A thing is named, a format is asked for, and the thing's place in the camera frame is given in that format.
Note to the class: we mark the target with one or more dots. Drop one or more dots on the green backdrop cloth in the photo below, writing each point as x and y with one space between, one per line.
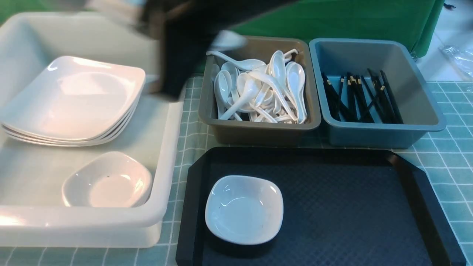
406 21

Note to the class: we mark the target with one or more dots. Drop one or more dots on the white bowl in tub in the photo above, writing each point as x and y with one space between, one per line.
112 180

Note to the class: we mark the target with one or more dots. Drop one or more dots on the white ceramic spoon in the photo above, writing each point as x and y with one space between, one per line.
227 40

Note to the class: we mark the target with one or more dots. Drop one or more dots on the teal checked tablecloth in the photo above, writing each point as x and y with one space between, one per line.
445 156

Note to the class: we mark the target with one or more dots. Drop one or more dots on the pile of black chopsticks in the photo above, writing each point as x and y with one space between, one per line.
353 98

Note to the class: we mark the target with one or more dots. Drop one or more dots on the large white plastic tub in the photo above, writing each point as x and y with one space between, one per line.
33 213

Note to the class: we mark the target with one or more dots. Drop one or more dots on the clear plastic bag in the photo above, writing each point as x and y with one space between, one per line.
462 59

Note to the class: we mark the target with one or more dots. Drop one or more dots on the pile of white spoons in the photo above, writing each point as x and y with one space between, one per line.
272 92

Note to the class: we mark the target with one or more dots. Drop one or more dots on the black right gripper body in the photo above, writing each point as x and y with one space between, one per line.
188 48

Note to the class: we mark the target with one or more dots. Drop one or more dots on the brown plastic spoon bin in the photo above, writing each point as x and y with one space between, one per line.
261 133

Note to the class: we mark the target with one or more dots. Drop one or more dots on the stack of white plates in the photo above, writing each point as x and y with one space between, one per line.
74 102

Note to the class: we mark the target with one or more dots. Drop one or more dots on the black serving tray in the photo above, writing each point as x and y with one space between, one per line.
342 207

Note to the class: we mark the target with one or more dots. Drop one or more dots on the white square bowl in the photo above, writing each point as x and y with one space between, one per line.
244 210

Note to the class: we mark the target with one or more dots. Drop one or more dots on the blue-grey plastic chopstick bin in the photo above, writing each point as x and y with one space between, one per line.
418 108

